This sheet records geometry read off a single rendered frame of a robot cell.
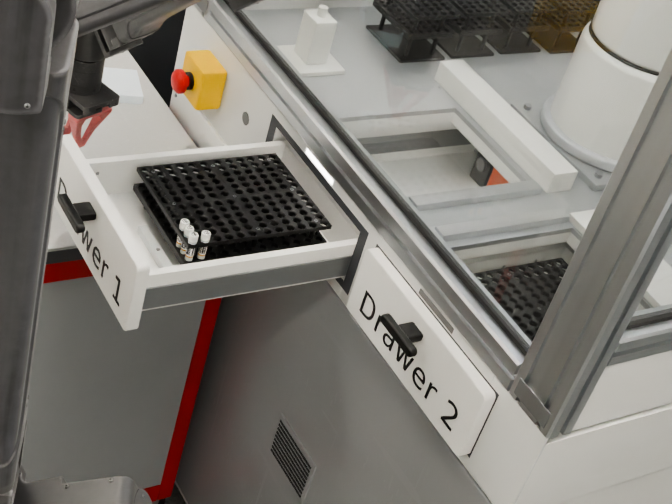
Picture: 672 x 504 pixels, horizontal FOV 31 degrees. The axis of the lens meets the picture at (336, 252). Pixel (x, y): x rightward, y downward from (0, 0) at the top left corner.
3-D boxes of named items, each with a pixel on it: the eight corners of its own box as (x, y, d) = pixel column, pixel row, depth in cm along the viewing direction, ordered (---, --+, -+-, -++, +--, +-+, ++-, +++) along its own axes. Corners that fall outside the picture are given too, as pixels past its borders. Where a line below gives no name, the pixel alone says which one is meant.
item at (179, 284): (135, 314, 154) (142, 278, 151) (66, 194, 170) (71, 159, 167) (390, 270, 175) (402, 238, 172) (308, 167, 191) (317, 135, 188)
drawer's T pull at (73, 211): (76, 235, 153) (77, 227, 153) (56, 200, 158) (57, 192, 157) (102, 232, 155) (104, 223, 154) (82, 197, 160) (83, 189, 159)
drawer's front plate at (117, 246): (125, 333, 153) (138, 267, 147) (48, 197, 171) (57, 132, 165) (137, 331, 154) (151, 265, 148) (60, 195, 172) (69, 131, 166)
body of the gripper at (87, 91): (74, 72, 178) (80, 28, 173) (119, 107, 174) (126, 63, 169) (38, 83, 173) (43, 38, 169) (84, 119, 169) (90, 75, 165)
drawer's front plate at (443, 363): (458, 459, 151) (486, 397, 144) (345, 307, 169) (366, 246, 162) (469, 456, 152) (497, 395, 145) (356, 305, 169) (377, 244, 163)
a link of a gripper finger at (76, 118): (76, 123, 182) (84, 70, 176) (107, 148, 179) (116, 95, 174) (40, 136, 177) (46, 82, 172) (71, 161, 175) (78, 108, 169)
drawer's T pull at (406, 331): (408, 359, 151) (411, 351, 150) (378, 320, 155) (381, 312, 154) (431, 354, 153) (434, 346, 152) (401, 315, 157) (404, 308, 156)
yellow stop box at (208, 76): (191, 112, 194) (199, 73, 190) (174, 87, 199) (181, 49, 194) (220, 109, 197) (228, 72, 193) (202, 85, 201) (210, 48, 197)
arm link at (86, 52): (60, 10, 164) (89, 29, 162) (97, -2, 169) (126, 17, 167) (55, 53, 169) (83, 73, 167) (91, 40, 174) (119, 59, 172)
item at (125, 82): (67, 99, 202) (68, 90, 201) (62, 71, 209) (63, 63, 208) (142, 104, 207) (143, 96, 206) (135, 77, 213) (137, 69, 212)
